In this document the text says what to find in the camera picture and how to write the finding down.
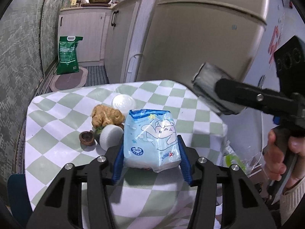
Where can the white round lid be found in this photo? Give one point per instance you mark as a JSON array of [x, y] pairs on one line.
[[123, 103]]

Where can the white plastic cup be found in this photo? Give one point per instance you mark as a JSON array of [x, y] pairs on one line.
[[110, 136]]

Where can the patterned glass sliding door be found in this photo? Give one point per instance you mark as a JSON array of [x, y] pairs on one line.
[[28, 48]]

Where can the blue white tissue pack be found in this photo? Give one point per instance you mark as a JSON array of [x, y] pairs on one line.
[[150, 140]]

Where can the green rice bag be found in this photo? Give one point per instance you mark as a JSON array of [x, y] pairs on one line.
[[67, 58]]

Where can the oval floor mat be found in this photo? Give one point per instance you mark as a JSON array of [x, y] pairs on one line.
[[69, 81]]

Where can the trash bag with waste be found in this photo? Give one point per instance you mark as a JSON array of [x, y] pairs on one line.
[[250, 167]]

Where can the right hand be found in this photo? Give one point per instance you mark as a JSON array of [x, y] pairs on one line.
[[274, 158]]

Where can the black tissue pack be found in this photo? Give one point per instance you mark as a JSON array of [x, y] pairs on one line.
[[203, 85]]

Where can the dark blue chair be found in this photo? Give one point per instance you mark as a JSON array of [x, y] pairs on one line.
[[18, 199]]

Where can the cream knit sleeve forearm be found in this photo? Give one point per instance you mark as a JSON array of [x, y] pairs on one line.
[[290, 199]]

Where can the brown food scrap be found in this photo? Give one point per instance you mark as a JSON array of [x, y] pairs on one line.
[[106, 115]]

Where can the white kitchen cabinet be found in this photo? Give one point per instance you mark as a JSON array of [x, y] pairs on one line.
[[113, 37]]

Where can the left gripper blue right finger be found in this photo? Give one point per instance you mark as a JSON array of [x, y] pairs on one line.
[[185, 165]]

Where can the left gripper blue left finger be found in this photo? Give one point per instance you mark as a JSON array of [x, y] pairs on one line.
[[118, 165]]

